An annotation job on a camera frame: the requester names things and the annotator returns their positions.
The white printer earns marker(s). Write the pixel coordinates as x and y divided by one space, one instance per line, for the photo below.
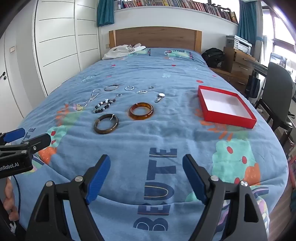
239 44

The silver wristwatch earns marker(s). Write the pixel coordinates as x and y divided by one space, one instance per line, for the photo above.
160 95

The dark grey chair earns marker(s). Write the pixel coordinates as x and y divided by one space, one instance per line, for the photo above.
277 88

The white garment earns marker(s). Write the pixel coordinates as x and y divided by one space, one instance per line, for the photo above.
115 53

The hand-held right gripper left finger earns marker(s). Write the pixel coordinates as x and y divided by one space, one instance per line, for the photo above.
98 178

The person's left hand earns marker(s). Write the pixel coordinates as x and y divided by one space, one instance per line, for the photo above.
10 204

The dark hanging bag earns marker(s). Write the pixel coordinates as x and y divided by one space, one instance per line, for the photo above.
252 85

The small silver bangle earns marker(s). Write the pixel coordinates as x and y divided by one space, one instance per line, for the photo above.
126 88

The teal curtain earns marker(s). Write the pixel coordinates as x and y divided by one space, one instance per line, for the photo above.
105 12
247 23

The blue printed blanket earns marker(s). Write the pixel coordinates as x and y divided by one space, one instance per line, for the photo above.
148 139

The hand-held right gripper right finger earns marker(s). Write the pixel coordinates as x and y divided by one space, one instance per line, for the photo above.
195 178

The wall light switch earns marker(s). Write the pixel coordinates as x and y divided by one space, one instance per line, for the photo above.
12 49

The dark brown bangle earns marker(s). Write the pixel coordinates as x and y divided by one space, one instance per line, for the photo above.
99 128

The white wardrobe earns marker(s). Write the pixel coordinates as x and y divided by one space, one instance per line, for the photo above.
60 46

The row of books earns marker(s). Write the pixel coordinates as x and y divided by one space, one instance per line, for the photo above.
175 3

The white door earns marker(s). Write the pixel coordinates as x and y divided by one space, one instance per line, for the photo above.
11 88

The black backpack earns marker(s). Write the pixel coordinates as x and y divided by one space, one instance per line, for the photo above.
212 56

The wooden drawer cabinet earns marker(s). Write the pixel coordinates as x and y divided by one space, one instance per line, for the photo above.
238 64

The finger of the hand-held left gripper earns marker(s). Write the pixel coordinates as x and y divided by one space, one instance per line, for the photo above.
39 141
15 135

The red shallow box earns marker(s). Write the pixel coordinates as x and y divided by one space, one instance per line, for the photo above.
225 105

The thin dark metal bangle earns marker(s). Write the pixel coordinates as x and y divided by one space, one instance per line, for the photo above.
105 88

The wooden headboard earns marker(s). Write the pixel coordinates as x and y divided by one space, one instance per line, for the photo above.
157 37

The amber bangle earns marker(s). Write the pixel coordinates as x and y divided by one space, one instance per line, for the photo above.
134 114

